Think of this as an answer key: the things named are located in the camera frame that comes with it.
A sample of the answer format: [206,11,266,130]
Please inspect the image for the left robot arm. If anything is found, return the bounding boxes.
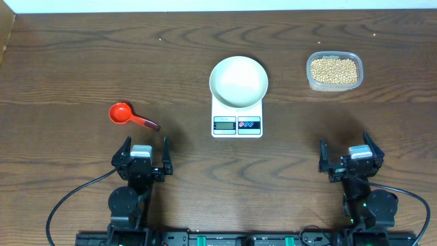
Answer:
[106,137,173,246]

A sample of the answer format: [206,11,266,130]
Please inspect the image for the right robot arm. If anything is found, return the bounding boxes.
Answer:
[318,132,399,245]

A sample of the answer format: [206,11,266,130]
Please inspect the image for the red plastic measuring scoop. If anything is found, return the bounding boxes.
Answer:
[109,102,160,131]

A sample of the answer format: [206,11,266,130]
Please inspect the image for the white digital kitchen scale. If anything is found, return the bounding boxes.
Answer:
[211,96,263,138]

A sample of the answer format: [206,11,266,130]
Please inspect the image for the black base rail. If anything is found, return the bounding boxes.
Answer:
[74,230,417,246]

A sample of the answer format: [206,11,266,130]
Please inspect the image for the clear plastic container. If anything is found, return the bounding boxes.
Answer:
[307,51,364,92]

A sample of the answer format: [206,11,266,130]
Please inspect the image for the cream ceramic bowl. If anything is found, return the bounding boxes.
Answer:
[209,56,269,109]

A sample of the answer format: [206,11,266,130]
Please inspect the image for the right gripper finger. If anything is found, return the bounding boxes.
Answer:
[318,138,330,173]
[363,131,385,160]

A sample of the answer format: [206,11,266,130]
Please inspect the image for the pile of soybeans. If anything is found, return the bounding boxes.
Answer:
[311,58,358,85]

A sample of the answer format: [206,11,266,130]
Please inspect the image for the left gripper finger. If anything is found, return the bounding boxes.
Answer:
[161,137,173,175]
[111,137,132,167]

